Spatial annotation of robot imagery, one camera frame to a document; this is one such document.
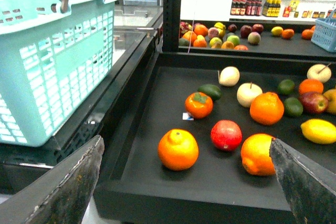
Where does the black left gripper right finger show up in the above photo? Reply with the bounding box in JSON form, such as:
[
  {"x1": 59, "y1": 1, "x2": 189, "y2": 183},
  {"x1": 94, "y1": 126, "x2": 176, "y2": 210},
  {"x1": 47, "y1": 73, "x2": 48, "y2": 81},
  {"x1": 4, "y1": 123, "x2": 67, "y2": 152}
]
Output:
[{"x1": 269, "y1": 138, "x2": 335, "y2": 223}]

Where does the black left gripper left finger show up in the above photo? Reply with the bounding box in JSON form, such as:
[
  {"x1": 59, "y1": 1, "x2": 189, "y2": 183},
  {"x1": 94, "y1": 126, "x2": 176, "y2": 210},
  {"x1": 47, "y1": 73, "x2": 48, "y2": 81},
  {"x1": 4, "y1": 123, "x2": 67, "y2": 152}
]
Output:
[{"x1": 1, "y1": 135, "x2": 104, "y2": 223}]

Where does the yellow lemon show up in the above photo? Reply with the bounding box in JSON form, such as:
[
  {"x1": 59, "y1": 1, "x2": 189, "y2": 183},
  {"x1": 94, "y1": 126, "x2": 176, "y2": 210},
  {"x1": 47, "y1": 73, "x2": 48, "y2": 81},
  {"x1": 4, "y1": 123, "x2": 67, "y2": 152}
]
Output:
[{"x1": 300, "y1": 119, "x2": 335, "y2": 145}]

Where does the teal plastic shopping basket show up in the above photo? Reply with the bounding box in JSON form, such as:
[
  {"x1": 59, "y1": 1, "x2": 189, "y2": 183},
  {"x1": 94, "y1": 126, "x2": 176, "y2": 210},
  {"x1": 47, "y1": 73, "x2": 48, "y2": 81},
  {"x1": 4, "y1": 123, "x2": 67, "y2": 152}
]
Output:
[{"x1": 1, "y1": 0, "x2": 117, "y2": 147}]

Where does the back fruit shelf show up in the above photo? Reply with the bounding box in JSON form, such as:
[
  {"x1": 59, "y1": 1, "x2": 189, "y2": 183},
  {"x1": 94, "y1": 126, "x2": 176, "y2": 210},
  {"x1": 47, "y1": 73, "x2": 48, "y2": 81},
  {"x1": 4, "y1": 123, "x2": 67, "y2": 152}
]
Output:
[{"x1": 178, "y1": 22, "x2": 335, "y2": 62}]

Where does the orange tangerine front right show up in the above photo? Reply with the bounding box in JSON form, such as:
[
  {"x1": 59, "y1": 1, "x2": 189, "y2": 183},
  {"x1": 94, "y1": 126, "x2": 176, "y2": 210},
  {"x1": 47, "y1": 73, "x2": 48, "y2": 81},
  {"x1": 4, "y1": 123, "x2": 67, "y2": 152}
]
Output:
[{"x1": 240, "y1": 133, "x2": 275, "y2": 176}]

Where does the green lime lower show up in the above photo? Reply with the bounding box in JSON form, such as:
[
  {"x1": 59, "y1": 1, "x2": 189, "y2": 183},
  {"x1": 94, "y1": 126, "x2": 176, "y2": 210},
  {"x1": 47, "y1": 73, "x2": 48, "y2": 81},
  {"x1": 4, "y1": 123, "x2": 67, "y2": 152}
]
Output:
[{"x1": 283, "y1": 97, "x2": 303, "y2": 118}]

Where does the green lime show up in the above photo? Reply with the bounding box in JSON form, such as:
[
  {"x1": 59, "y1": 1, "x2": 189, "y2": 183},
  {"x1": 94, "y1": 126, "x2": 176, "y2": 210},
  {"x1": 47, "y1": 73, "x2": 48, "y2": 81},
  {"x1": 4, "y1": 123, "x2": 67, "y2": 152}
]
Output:
[
  {"x1": 283, "y1": 97, "x2": 303, "y2": 118},
  {"x1": 277, "y1": 79, "x2": 295, "y2": 95}
]

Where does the red apple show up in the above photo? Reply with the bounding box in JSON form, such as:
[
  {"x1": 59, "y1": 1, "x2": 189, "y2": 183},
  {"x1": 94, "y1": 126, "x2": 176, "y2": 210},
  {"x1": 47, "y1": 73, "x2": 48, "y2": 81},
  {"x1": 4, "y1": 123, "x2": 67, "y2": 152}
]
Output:
[{"x1": 299, "y1": 91, "x2": 329, "y2": 114}]

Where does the large orange tangerine centre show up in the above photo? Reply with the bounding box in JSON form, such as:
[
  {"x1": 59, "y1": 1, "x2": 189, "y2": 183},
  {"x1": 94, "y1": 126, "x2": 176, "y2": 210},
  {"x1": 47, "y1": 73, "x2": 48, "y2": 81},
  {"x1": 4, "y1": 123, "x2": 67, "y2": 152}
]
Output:
[{"x1": 249, "y1": 92, "x2": 285, "y2": 126}]

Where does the yellow apple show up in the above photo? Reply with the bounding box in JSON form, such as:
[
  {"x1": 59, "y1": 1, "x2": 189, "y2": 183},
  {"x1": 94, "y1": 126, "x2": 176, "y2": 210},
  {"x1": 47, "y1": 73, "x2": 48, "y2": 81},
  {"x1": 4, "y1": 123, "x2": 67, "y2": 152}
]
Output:
[{"x1": 323, "y1": 88, "x2": 336, "y2": 115}]

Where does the red pomegranate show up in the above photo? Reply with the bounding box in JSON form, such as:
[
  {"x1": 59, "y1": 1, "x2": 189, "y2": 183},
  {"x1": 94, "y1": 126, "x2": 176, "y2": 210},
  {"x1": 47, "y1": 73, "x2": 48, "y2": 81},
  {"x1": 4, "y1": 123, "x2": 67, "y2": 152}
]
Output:
[{"x1": 211, "y1": 120, "x2": 243, "y2": 152}]

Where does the small orange mandarin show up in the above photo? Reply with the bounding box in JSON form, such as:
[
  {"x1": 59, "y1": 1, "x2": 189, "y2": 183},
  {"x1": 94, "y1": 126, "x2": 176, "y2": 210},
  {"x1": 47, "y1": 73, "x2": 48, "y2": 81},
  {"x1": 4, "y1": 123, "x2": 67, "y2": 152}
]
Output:
[{"x1": 298, "y1": 79, "x2": 324, "y2": 94}]

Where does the green lime upper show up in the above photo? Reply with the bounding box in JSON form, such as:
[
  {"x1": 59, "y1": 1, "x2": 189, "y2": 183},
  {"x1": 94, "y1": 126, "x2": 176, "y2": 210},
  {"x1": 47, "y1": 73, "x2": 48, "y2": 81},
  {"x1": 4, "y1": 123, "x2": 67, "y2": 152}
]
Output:
[{"x1": 277, "y1": 79, "x2": 295, "y2": 95}]

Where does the white pear middle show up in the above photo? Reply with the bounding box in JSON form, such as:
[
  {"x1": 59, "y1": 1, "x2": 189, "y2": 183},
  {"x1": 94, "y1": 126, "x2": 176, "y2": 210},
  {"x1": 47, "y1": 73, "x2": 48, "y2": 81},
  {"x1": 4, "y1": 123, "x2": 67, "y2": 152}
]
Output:
[{"x1": 236, "y1": 82, "x2": 263, "y2": 108}]

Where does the black fruit display tray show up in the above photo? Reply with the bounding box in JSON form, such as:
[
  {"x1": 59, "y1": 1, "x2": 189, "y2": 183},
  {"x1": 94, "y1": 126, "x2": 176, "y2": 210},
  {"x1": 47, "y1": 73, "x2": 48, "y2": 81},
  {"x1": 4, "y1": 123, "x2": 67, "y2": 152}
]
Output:
[{"x1": 94, "y1": 54, "x2": 335, "y2": 223}]

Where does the orange tangerine front left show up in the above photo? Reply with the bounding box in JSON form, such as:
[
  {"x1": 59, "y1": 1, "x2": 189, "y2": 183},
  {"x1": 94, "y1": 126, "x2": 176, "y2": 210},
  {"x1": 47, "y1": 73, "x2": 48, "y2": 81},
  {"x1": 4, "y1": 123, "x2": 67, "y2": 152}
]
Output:
[{"x1": 157, "y1": 129, "x2": 199, "y2": 171}]

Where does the dark green avocado left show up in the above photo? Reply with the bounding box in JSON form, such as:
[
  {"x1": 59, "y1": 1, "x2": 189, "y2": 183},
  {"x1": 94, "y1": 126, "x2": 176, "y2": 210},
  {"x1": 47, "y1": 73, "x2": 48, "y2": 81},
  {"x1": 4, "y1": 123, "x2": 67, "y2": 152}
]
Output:
[{"x1": 197, "y1": 84, "x2": 222, "y2": 101}]

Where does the orange persimmon with green leaf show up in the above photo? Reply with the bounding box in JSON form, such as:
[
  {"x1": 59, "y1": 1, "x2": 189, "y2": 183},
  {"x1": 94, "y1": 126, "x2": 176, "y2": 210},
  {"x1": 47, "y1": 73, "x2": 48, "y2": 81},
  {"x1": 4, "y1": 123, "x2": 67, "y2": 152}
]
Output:
[{"x1": 185, "y1": 92, "x2": 213, "y2": 119}]

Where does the white pear left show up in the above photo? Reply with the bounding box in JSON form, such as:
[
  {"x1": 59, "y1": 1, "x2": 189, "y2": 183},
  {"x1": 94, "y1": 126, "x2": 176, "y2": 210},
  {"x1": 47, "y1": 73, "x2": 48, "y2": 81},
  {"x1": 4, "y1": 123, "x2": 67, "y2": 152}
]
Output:
[{"x1": 218, "y1": 66, "x2": 240, "y2": 87}]

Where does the white blue label card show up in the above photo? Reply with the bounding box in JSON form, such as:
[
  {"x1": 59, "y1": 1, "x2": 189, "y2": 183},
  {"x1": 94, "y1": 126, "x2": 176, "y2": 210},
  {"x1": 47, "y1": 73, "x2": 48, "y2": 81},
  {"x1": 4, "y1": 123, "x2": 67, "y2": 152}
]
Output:
[{"x1": 182, "y1": 112, "x2": 194, "y2": 121}]

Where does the small blue basket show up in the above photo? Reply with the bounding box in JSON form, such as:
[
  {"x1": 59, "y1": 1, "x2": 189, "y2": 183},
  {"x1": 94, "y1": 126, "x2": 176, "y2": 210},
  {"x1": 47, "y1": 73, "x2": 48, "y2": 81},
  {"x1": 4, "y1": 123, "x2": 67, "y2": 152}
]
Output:
[{"x1": 311, "y1": 9, "x2": 336, "y2": 53}]

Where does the glass freezer chest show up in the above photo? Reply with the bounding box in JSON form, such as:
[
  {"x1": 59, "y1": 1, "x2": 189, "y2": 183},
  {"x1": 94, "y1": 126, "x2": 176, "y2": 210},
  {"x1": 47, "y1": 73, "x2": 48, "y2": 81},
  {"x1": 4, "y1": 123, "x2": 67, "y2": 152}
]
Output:
[{"x1": 110, "y1": 5, "x2": 164, "y2": 72}]

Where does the black shelf upright post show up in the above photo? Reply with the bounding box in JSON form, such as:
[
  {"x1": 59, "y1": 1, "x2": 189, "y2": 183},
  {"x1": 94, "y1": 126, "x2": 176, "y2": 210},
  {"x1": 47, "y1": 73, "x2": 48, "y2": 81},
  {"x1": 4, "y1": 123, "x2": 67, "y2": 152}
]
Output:
[{"x1": 162, "y1": 0, "x2": 181, "y2": 52}]

